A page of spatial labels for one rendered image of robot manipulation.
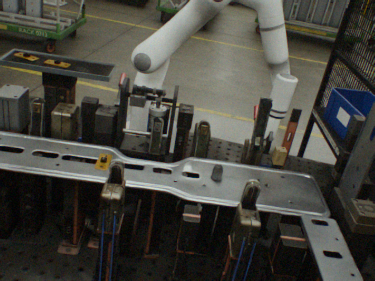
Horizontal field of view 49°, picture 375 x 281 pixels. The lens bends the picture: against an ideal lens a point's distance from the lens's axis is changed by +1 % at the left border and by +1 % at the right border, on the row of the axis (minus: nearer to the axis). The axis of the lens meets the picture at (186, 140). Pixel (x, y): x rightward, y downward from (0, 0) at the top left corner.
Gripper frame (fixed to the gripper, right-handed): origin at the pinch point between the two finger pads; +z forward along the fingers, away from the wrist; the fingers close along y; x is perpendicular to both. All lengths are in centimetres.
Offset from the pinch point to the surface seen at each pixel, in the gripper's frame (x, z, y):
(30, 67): -87, -24, 30
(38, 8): -255, 56, -341
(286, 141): 0.2, -19.9, 33.0
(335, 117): 22.4, -19.9, 1.4
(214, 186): -20, -11, 54
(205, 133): -26.1, -17.8, 36.2
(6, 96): -88, -19, 45
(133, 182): -43, -10, 60
